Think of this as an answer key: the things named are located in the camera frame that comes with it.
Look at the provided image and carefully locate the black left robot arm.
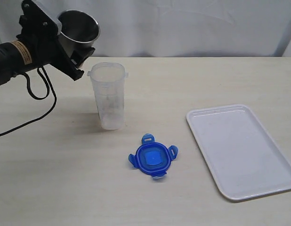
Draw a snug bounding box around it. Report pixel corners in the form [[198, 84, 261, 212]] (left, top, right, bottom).
[[0, 0, 100, 86]]

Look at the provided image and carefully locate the clear plastic tall container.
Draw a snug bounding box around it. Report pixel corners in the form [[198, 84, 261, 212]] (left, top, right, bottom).
[[87, 62, 128, 130]]

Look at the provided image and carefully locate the white rectangular tray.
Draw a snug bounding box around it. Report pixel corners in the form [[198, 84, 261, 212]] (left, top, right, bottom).
[[186, 104, 291, 201]]

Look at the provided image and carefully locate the white backdrop curtain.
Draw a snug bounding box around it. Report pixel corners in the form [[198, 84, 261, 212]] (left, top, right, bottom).
[[0, 0, 291, 58]]

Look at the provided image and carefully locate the stainless steel cup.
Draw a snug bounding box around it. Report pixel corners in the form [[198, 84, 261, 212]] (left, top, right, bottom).
[[58, 9, 100, 57]]

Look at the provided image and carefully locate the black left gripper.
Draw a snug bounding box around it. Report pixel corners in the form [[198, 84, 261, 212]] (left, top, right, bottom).
[[16, 0, 95, 81]]

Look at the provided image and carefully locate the blue container lid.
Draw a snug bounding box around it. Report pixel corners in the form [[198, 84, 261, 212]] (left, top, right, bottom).
[[128, 134, 178, 179]]

